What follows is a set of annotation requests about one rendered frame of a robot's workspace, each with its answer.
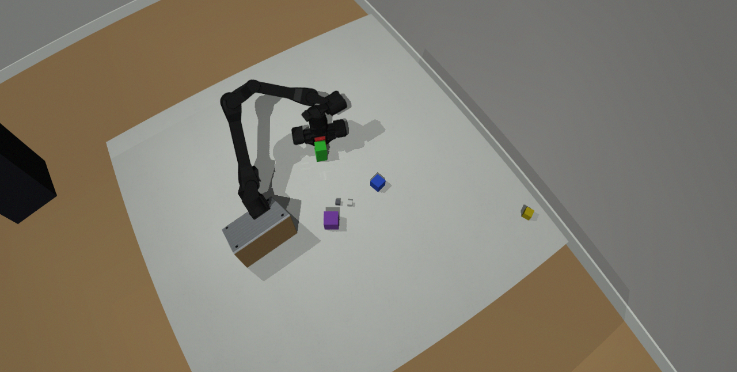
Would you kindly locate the purple block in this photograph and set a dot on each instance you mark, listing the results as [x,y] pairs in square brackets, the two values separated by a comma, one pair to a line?
[331,220]

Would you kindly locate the blue cube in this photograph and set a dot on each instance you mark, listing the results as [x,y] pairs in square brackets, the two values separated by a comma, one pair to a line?
[377,183]

